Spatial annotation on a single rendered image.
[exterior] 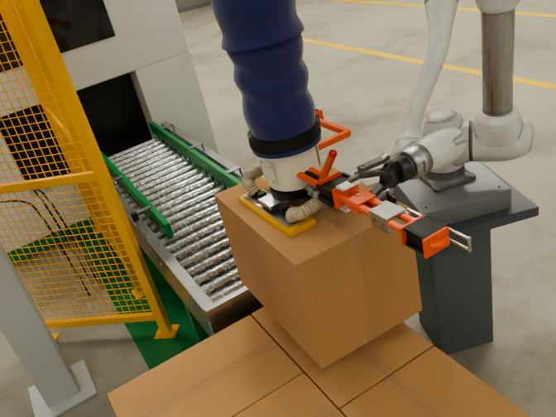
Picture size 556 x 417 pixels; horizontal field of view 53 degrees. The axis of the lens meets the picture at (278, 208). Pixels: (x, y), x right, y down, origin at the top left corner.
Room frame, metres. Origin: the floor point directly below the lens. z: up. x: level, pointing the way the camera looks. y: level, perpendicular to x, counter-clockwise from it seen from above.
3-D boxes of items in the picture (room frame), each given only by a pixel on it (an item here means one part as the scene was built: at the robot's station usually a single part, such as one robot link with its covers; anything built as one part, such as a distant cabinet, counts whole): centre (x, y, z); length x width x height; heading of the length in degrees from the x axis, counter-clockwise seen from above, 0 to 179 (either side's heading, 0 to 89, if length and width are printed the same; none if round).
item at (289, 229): (1.56, 0.01, 1.09); 0.34 x 0.10 x 0.05; 24
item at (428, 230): (1.05, -0.31, 1.20); 0.08 x 0.07 x 0.05; 24
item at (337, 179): (1.37, -0.18, 1.20); 0.10 x 0.08 x 0.06; 114
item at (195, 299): (2.82, 0.82, 0.50); 2.31 x 0.05 x 0.19; 24
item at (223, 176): (3.39, 0.42, 0.60); 1.60 x 0.11 x 0.09; 24
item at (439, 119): (1.90, -0.68, 1.00); 0.18 x 0.16 x 0.22; 64
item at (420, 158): (1.41, -0.41, 1.20); 0.09 x 0.06 x 0.09; 24
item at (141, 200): (3.17, 0.91, 0.60); 1.60 x 0.11 x 0.09; 24
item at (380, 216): (1.17, -0.26, 1.19); 0.07 x 0.07 x 0.04; 24
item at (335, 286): (1.59, -0.09, 0.87); 0.60 x 0.40 x 0.40; 22
